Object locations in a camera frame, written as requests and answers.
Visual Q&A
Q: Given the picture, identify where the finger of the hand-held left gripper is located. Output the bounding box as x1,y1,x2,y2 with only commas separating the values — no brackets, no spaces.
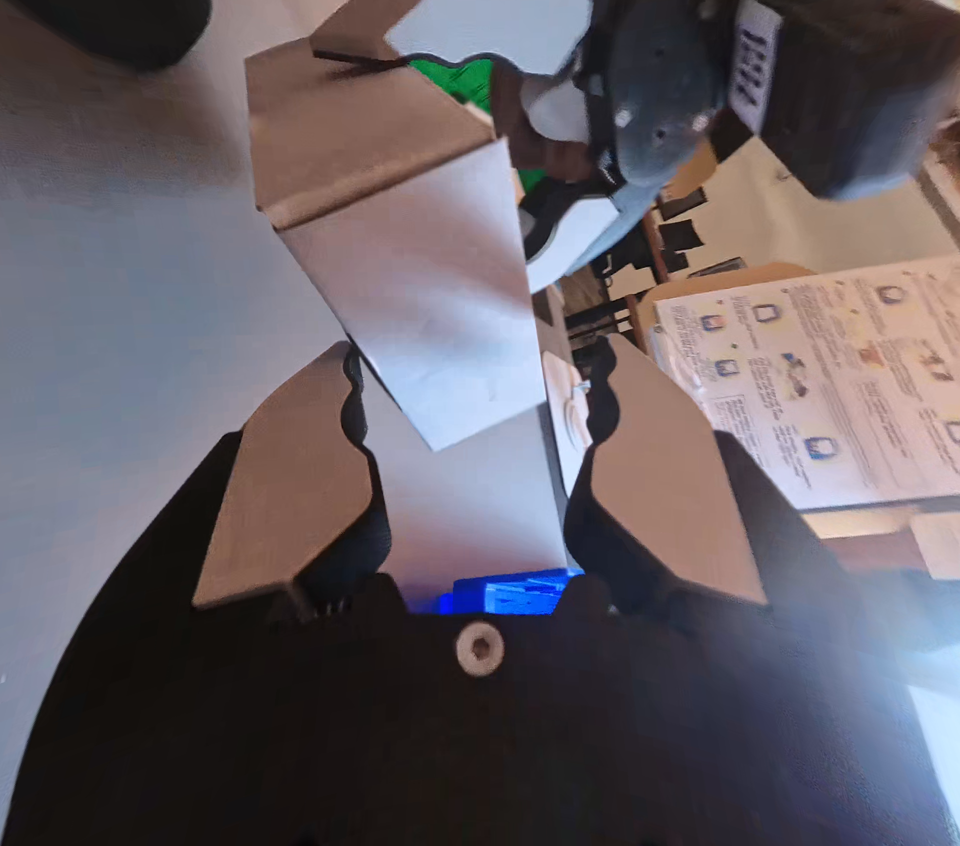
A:
519,186,625,297
384,0,600,144

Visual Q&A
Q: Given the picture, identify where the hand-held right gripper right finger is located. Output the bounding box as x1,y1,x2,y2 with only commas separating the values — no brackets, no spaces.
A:
562,333,771,607

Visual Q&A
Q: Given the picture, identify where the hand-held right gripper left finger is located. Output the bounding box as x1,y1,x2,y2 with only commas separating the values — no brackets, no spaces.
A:
191,339,393,611

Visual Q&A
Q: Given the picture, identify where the green plastic bin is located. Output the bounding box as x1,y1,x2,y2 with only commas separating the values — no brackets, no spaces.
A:
386,0,550,196

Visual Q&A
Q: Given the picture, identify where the white cardboard box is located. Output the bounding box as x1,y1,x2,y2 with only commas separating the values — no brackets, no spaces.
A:
243,0,549,453

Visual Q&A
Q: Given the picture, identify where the white moulded tray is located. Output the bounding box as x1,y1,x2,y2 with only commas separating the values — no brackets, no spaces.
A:
541,349,595,480

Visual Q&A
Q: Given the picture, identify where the printed instruction sheet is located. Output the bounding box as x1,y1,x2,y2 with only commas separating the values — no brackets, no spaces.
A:
652,253,960,511

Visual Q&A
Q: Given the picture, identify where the blue plastic bin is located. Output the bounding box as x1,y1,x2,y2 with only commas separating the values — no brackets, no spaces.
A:
438,567,588,616

